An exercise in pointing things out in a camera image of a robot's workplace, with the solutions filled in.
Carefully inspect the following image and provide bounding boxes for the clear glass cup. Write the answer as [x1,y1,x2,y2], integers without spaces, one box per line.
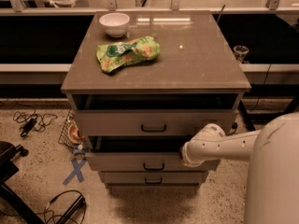
[234,45,249,63]

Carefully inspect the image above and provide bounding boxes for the white bowl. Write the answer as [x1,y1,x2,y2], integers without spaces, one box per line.
[99,12,130,37]

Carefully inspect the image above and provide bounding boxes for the green chip bag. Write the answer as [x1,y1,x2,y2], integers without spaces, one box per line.
[96,36,161,74]

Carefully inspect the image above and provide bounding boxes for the wire basket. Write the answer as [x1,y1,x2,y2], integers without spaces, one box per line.
[58,111,89,156]

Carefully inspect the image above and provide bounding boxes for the black office chair base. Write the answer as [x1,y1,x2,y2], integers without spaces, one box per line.
[0,141,45,224]

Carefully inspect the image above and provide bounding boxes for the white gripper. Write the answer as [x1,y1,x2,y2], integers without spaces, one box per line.
[180,142,203,168]

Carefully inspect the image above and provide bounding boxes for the black cable on floor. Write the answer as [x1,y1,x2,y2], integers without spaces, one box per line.
[227,122,239,137]

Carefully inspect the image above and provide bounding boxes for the grey bottom drawer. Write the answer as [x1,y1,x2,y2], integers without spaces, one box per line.
[99,172,208,185]

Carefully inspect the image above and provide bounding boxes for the grey drawer cabinet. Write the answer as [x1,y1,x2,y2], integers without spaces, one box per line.
[61,10,252,189]

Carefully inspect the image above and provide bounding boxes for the black power adapter with cable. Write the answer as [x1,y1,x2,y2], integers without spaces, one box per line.
[13,105,58,138]

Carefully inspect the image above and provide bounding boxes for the grey top drawer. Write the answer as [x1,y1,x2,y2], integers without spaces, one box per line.
[72,93,240,137]

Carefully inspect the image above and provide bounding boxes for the black stand with cable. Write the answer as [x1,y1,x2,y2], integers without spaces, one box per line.
[43,189,87,224]

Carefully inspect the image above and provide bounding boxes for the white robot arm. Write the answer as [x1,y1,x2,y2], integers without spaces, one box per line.
[180,113,299,224]

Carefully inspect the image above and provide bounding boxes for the grey drawer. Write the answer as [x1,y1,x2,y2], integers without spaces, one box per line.
[99,172,208,185]
[72,93,240,137]
[86,136,220,172]

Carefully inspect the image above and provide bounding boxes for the black table leg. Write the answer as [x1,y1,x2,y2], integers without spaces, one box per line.
[238,101,255,131]

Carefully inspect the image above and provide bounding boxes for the blue tape cross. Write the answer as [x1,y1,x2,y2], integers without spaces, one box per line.
[63,158,87,186]

